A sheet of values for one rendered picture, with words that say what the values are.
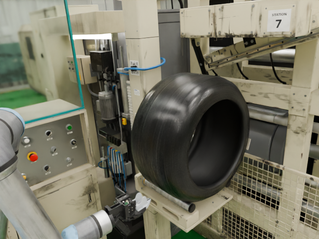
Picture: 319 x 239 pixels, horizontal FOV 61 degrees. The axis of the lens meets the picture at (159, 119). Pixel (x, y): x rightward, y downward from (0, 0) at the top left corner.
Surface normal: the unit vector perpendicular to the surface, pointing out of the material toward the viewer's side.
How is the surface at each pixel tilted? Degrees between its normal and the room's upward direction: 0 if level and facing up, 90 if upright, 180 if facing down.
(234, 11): 90
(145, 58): 90
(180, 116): 61
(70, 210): 90
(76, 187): 90
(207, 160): 36
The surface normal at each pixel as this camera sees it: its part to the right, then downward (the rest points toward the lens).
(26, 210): 0.68, -0.01
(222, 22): -0.75, 0.27
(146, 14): 0.66, 0.22
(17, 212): 0.30, 0.22
